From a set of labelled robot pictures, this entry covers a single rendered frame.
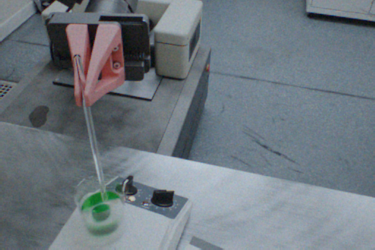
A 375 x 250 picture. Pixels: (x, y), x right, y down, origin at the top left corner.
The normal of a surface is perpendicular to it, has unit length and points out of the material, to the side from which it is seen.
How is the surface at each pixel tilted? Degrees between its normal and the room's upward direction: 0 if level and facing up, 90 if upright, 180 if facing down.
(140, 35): 90
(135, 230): 0
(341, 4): 90
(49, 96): 0
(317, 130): 0
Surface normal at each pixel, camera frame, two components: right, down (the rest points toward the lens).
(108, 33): 0.04, -0.45
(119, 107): 0.04, -0.75
